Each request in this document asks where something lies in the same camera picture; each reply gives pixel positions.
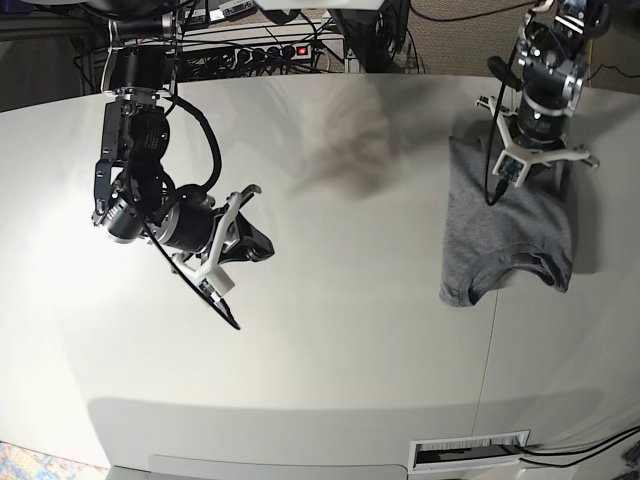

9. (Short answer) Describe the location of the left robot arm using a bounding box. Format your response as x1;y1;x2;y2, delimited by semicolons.
516;1;612;149

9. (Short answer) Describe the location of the grey T-shirt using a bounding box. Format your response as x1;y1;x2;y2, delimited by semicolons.
439;137;578;308

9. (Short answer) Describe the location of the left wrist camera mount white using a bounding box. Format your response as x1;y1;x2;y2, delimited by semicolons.
476;96;600;187

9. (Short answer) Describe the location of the black power strip red switch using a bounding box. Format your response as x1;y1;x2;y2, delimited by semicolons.
231;44;314;65

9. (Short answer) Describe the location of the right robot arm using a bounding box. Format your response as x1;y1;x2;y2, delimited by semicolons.
85;1;275;264

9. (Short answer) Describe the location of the black cable pair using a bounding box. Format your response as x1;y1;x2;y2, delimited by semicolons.
517;423;640;469

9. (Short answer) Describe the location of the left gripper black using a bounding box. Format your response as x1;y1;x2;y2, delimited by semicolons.
516;84;568;150

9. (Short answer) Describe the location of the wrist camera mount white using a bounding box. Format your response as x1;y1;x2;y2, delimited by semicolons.
476;96;600;187
172;184;261;303

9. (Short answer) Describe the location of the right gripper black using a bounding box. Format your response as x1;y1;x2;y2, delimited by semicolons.
102;187;275;263

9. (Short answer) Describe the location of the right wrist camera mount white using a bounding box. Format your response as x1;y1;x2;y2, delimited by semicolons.
172;184;261;303

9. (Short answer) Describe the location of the white table leg column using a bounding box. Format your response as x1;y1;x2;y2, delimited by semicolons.
343;34;361;74

